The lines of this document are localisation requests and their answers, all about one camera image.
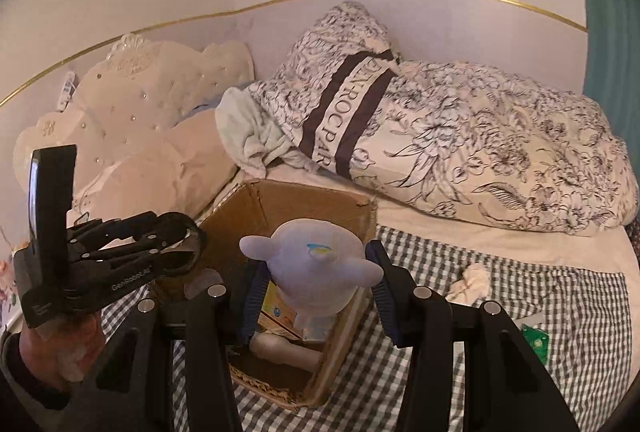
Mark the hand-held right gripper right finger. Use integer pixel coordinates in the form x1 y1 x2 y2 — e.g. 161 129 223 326
365 239 581 432

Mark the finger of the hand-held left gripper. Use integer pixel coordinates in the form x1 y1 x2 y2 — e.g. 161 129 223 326
81 236 176 284
67 211 206 254

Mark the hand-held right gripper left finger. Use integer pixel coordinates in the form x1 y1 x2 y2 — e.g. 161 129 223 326
65 262 272 432

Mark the translucent plastic tube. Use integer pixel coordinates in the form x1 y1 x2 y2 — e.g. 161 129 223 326
249 333 322 369

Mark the white toy figure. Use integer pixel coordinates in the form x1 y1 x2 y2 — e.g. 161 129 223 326
239 219 382 328

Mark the brown cardboard box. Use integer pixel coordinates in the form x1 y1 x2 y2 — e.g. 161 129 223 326
150 178 379 409

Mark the person's left forearm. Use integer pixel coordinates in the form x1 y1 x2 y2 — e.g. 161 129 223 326
0 331 73 414

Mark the person's left hand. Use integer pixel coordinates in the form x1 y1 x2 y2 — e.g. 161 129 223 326
21 311 107 383

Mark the beige pillow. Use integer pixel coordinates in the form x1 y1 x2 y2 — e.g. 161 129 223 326
75 112 239 224

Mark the crumpled white tissue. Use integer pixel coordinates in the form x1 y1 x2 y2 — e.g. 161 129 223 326
444 263 491 304

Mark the bed with cream sheet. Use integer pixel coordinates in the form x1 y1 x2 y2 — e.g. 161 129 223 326
190 162 640 432

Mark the cream tufted headboard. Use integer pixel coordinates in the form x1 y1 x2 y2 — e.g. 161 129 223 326
12 33 256 213

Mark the light green cloth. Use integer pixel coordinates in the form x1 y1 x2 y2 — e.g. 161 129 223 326
215 86 302 181

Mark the green packet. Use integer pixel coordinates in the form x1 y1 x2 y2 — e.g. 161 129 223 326
520 324 549 366

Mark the grey checkered blanket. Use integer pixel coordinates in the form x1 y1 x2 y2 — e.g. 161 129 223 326
100 224 629 432

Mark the floral duvet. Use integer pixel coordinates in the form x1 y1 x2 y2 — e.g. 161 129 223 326
247 1 640 234

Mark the teal curtain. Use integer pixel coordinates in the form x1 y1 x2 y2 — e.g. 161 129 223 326
569 0 640 99

